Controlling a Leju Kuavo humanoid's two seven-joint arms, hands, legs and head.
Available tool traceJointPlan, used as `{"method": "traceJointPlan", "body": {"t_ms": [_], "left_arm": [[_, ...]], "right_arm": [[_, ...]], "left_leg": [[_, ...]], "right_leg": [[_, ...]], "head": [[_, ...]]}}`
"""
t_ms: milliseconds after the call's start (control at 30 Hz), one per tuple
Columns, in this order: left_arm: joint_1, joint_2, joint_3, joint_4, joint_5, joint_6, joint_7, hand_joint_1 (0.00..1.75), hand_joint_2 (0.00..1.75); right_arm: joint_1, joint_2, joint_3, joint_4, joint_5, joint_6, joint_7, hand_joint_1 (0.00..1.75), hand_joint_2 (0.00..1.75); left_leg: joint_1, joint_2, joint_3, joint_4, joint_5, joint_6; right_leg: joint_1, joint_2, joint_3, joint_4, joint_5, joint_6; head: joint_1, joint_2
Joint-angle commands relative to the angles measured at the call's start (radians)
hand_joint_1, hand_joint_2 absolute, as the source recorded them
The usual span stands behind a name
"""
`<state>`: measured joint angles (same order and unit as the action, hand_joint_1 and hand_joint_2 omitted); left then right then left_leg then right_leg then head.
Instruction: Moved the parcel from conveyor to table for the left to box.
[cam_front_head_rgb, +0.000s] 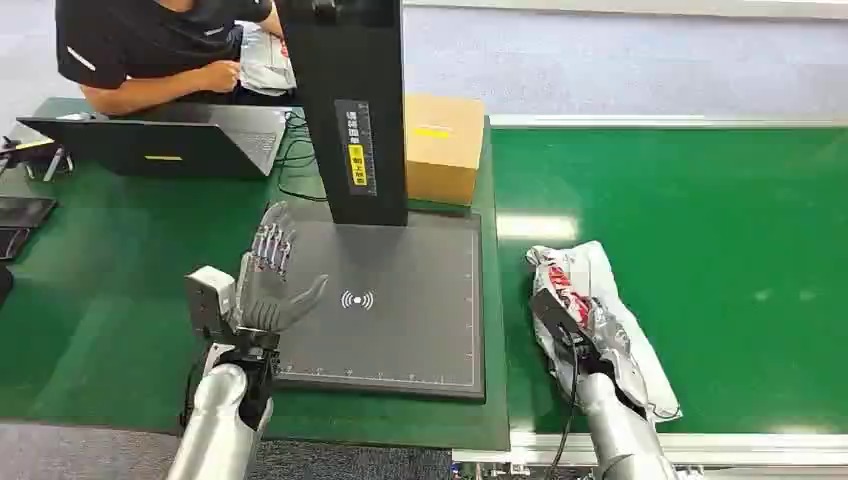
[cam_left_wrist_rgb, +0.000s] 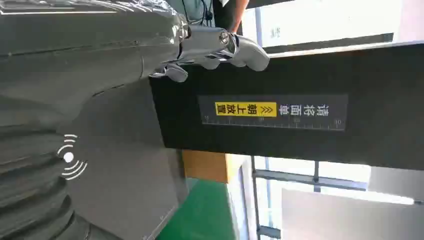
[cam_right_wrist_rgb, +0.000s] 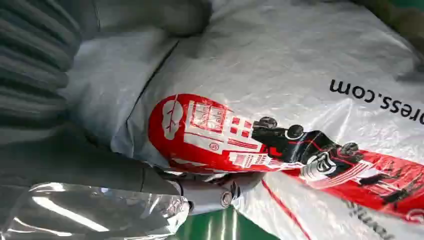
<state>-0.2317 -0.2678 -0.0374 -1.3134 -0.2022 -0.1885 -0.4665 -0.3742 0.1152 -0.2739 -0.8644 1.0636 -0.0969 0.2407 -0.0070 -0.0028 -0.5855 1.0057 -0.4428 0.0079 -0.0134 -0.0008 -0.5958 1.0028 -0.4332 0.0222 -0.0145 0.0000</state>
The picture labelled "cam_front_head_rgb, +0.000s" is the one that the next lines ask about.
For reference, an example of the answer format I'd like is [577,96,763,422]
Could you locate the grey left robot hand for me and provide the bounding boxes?
[234,201,330,333]

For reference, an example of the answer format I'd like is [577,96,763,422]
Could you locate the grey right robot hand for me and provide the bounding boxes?
[561,301,639,393]

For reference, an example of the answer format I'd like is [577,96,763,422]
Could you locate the white parcel bag red print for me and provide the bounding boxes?
[525,240,684,424]

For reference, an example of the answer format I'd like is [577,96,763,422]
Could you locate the green conveyor belt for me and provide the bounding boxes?
[489,125,848,437]

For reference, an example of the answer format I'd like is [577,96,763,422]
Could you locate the green table mat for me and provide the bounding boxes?
[0,97,512,453]

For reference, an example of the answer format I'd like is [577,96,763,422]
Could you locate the dark grey laptop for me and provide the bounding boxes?
[15,103,293,181]

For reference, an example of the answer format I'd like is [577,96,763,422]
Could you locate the person's hand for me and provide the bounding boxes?
[198,59,242,95]

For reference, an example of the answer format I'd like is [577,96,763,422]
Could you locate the black scanner column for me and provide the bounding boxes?
[274,0,409,228]

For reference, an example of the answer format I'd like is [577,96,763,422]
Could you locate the brown cardboard box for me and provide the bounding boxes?
[403,91,487,207]

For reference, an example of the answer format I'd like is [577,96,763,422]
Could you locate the white plastic parcel bag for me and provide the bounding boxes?
[237,21,298,98]

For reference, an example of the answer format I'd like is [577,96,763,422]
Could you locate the person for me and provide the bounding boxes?
[54,0,287,119]

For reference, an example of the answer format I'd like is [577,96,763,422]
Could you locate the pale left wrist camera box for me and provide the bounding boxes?
[184,265,239,341]

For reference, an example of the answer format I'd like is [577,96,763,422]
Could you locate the dark right wrist camera box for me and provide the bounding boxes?
[529,288,586,347]

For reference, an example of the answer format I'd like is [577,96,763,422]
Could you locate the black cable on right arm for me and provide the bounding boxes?
[544,329,582,480]

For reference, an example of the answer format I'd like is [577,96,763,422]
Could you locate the dark grey scanner base plate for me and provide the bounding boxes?
[270,211,487,403]

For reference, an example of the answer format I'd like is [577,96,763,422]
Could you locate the black cables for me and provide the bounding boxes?
[273,108,330,204]

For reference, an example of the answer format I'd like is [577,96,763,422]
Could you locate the aluminium conveyor frame rail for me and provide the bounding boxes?
[453,431,848,469]
[488,113,848,130]

